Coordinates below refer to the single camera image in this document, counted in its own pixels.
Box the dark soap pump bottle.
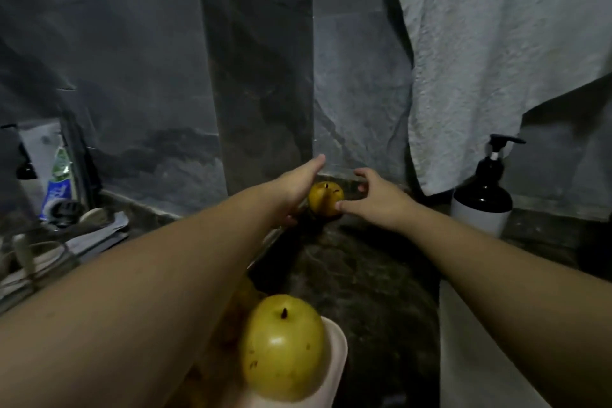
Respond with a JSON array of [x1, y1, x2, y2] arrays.
[[449, 133, 527, 240]]

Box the spotted yellow apple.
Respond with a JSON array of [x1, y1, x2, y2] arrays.
[[238, 294, 332, 402]]

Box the white hanging towel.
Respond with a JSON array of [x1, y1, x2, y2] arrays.
[[383, 0, 612, 198]]

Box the white toothpaste tube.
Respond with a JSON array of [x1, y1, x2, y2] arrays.
[[19, 119, 85, 222]]

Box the clear glass mug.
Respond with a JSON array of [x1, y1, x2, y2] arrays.
[[0, 231, 78, 291]]

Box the person's right forearm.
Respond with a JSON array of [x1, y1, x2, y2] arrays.
[[402, 204, 612, 408]]

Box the person's right hand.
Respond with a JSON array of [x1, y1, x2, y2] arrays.
[[335, 168, 422, 233]]

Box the person's left hand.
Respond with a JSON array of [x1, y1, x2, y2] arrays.
[[253, 154, 328, 230]]

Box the beige plastic tray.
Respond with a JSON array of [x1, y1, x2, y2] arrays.
[[186, 273, 349, 408]]

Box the person's left forearm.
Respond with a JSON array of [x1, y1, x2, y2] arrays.
[[0, 183, 283, 408]]

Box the white sink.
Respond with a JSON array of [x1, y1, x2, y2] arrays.
[[437, 279, 556, 408]]

